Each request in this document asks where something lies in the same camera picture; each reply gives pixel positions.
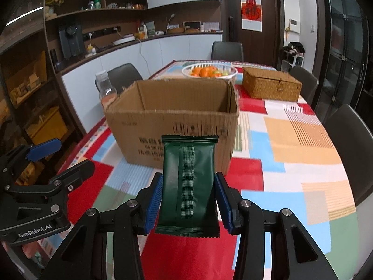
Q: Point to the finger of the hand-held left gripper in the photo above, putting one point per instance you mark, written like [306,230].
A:
[43,150]
[78,172]

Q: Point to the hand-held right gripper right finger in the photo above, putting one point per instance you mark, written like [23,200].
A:
[224,204]

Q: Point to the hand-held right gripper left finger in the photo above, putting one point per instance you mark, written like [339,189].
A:
[154,204]

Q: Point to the dark green snack packet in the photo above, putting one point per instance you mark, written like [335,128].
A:
[186,180]

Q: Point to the cardboard box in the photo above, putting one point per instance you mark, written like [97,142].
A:
[140,140]

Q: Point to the yellow storage box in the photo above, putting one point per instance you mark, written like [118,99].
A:
[46,125]

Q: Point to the wooden shelving unit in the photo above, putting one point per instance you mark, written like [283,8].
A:
[17,73]

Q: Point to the orange drink bottle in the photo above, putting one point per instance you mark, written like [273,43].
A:
[105,89]

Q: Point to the colourful patchwork tablecloth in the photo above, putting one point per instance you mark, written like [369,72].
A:
[291,140]

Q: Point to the dark chair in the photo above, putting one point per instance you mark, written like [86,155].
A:
[125,75]
[227,51]
[304,81]
[349,145]

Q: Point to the small yellow-capped bottle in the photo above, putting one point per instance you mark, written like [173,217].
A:
[91,50]

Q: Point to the wicker box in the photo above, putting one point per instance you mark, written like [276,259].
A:
[271,84]

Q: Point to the white fruit basket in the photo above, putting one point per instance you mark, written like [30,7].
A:
[230,73]

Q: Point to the pile of oranges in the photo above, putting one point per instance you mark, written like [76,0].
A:
[204,71]

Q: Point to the white tray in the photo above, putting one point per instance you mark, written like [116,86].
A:
[123,40]

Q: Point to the white counter cabinet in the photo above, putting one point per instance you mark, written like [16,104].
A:
[174,49]

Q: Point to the white storage shelf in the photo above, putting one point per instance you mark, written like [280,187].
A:
[298,61]

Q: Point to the shallow woven basket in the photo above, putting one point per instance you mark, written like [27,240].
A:
[174,31]

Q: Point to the dark cloth bundle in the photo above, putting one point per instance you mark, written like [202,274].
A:
[294,48]

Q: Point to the white desk lamp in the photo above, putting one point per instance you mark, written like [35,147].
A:
[171,20]

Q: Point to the white card holder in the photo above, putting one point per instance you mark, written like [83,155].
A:
[210,26]

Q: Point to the black box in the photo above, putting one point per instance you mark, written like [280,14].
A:
[191,26]

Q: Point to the white intercom panel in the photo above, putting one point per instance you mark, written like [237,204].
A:
[293,25]

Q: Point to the dark brown door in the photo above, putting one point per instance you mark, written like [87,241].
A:
[230,0]

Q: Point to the black glass sliding door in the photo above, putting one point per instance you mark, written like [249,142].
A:
[343,35]

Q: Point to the wooden wall shelf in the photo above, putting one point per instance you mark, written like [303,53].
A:
[87,11]

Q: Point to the red wall poster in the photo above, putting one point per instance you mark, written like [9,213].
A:
[251,11]

